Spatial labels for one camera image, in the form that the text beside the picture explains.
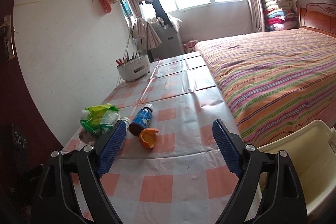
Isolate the beige cloth ball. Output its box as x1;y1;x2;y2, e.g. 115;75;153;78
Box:
79;128;98;145

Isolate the green plastic bag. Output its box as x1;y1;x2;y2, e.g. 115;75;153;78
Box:
80;103;120;136

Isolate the white tube bottle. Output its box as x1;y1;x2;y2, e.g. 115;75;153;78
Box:
120;117;131;133

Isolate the orange peel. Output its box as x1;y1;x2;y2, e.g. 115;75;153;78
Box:
139;128;159;149

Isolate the blue label brown bottle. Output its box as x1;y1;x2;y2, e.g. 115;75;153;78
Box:
129;103;153;137

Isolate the cream plastic trash bin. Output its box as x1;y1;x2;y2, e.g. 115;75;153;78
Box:
259;120;335;223

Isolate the checkered plastic tablecloth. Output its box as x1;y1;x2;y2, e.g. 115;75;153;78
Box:
60;50;263;224

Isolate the red wooden door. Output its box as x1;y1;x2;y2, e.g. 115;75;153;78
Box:
1;0;63;167

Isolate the striped bed sheet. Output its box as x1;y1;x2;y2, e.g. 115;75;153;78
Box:
195;28;335;147

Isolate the white round pen holder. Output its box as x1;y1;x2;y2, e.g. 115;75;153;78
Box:
117;55;150;81

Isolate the pink stool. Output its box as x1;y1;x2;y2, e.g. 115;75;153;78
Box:
183;40;198;53

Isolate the grey air cooler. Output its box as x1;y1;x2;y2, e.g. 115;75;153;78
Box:
150;24;184;59

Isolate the left pink curtain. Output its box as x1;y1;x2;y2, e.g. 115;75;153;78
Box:
127;0;162;51

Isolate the stack of folded quilts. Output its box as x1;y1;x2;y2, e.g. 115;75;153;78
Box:
261;0;298;31

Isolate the wooden headboard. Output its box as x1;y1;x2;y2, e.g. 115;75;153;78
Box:
295;0;336;38

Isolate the black hanging garment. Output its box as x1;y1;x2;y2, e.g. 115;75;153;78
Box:
152;0;173;27

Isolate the brass door handle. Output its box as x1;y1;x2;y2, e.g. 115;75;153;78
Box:
1;14;15;61

